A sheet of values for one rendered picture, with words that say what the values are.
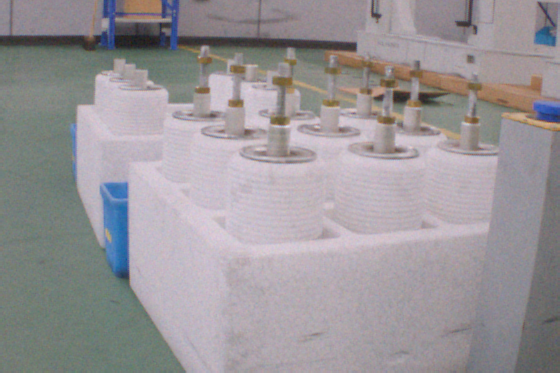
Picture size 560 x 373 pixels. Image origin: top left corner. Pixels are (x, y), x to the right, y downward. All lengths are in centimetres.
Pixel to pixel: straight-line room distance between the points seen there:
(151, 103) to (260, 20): 605
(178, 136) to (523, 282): 45
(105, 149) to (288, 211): 53
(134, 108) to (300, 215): 55
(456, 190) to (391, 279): 14
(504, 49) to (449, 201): 331
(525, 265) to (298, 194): 22
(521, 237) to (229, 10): 655
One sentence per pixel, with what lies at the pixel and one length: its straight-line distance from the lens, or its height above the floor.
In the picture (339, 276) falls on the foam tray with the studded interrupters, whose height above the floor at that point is 15.
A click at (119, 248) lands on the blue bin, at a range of 106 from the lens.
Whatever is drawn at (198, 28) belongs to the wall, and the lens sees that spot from 705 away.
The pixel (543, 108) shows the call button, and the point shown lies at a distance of 66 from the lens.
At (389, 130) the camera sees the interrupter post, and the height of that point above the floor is 28.
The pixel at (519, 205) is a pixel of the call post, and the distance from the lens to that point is 66.
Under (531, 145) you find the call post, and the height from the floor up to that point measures 29.
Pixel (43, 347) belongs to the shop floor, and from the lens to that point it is 87.
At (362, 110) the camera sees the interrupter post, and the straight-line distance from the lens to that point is 102.
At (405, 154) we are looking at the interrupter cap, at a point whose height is 25.
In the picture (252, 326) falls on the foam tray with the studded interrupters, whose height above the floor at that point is 11.
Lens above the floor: 39
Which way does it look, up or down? 12 degrees down
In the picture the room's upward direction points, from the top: 3 degrees clockwise
